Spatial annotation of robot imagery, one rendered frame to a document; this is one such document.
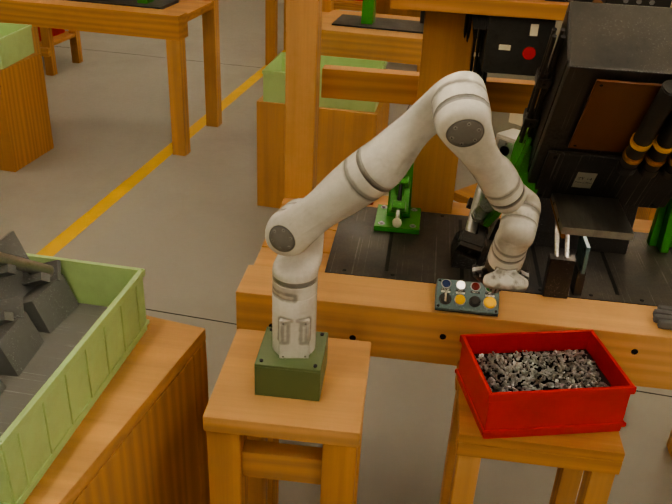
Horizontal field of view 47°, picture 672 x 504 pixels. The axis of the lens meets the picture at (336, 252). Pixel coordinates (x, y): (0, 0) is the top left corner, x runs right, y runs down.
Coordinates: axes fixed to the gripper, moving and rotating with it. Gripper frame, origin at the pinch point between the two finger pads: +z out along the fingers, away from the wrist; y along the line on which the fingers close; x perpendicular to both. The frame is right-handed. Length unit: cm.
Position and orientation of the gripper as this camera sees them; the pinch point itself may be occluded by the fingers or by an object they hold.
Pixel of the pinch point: (495, 286)
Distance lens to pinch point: 176.7
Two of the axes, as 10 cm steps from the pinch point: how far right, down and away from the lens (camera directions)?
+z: 0.4, 4.5, 8.9
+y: -9.9, -1.0, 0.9
